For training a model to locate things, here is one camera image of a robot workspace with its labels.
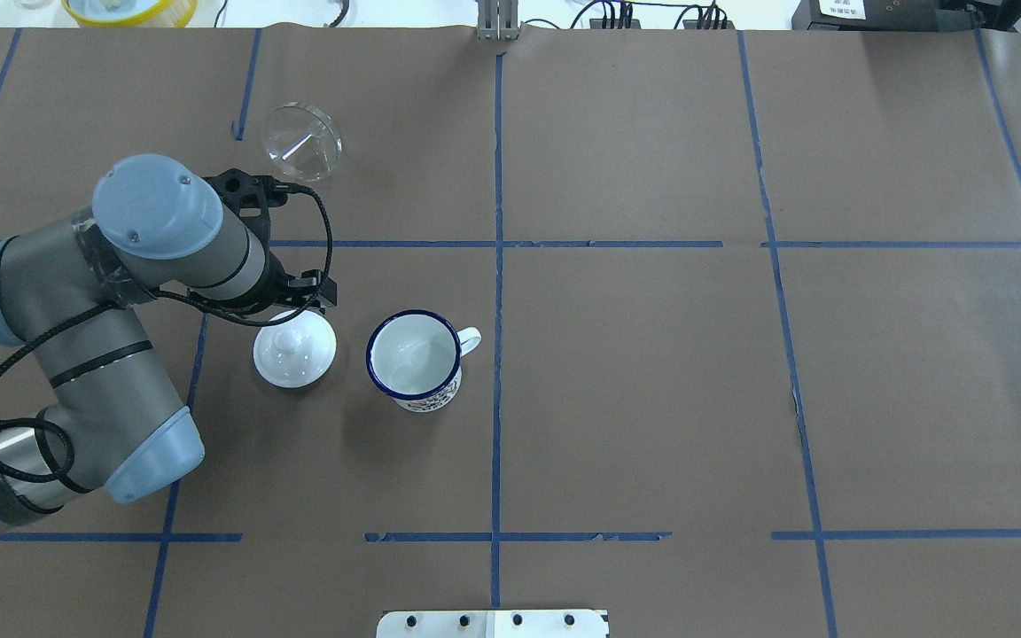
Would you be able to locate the brown paper table cover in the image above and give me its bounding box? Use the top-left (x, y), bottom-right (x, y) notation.
top-left (0, 24), bottom-right (1021, 637)

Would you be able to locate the white ceramic lid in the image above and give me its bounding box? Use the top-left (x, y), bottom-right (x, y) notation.
top-left (252, 310), bottom-right (338, 389)

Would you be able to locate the white enamel mug blue rim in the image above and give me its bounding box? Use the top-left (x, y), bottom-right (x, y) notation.
top-left (364, 308), bottom-right (482, 414)

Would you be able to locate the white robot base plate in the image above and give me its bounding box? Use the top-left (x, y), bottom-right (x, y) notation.
top-left (376, 609), bottom-right (611, 637)

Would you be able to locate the black power strip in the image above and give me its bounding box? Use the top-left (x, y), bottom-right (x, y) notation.
top-left (570, 1), bottom-right (735, 31)

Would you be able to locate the aluminium frame post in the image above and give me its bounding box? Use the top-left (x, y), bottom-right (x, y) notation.
top-left (475, 0), bottom-right (521, 42)

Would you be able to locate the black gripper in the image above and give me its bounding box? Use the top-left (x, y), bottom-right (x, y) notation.
top-left (204, 168), bottom-right (338, 316)

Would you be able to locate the yellow rimmed bowl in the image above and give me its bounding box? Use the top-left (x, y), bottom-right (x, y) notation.
top-left (60, 1), bottom-right (199, 28)

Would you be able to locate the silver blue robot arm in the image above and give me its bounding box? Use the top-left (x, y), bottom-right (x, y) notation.
top-left (0, 154), bottom-right (337, 534)

